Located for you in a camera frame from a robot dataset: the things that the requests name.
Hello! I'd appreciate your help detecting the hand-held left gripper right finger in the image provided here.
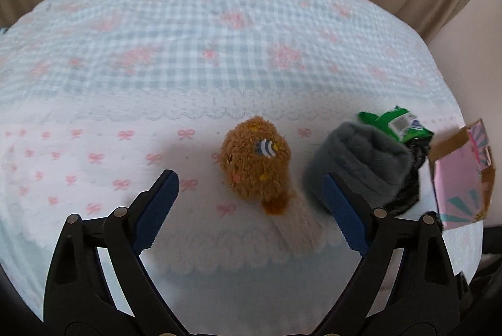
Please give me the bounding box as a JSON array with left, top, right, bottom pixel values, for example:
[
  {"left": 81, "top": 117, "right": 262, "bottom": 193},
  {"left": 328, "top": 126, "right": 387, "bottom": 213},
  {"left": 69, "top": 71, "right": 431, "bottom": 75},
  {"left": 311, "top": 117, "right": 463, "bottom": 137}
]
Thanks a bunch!
[{"left": 314, "top": 171, "right": 460, "bottom": 336}]

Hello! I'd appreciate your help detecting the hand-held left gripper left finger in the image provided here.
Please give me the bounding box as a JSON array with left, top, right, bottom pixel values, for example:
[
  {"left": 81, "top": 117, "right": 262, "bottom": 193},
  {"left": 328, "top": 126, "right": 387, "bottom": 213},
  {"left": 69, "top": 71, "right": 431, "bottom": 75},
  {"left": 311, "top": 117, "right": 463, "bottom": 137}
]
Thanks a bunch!
[{"left": 42, "top": 170, "right": 185, "bottom": 336}]

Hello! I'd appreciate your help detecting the grey fuzzy plush cloth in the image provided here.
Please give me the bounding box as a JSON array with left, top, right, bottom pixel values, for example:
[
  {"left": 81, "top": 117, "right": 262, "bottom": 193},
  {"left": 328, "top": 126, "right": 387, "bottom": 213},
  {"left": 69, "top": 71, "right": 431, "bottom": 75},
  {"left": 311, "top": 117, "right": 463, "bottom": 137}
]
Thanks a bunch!
[{"left": 301, "top": 120, "right": 413, "bottom": 212}]

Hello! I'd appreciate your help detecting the brown plush bear toy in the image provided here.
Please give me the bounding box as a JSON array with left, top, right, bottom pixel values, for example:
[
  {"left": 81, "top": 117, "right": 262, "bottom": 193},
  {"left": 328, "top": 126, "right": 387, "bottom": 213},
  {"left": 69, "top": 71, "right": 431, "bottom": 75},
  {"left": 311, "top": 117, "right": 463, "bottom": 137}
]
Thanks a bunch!
[{"left": 219, "top": 115, "right": 296, "bottom": 217}]

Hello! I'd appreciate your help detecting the black plastic bag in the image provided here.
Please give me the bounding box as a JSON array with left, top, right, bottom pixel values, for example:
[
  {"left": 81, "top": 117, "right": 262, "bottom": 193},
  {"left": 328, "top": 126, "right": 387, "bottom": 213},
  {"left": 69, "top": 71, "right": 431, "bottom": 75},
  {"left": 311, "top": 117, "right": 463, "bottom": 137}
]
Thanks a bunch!
[{"left": 382, "top": 138, "right": 432, "bottom": 216}]

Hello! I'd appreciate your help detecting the green snack packet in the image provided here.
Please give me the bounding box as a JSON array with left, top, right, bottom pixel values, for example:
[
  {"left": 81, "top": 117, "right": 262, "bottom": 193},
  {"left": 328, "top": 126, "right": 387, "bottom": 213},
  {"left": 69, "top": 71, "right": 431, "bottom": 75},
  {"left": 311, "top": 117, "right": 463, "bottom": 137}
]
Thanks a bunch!
[{"left": 358, "top": 106, "right": 434, "bottom": 144}]

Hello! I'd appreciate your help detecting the pink cardboard box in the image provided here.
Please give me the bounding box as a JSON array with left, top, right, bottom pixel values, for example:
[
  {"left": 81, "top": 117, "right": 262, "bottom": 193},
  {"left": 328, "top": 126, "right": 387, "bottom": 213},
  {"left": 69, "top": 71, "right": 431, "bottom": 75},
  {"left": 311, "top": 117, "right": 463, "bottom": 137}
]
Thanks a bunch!
[{"left": 427, "top": 119, "right": 497, "bottom": 231}]

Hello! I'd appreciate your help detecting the checkered floral blanket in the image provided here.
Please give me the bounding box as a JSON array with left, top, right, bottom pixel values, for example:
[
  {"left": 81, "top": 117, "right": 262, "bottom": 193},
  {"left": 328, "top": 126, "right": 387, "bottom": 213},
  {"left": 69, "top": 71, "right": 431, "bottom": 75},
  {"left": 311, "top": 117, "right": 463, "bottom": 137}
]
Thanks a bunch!
[{"left": 0, "top": 0, "right": 484, "bottom": 325}]

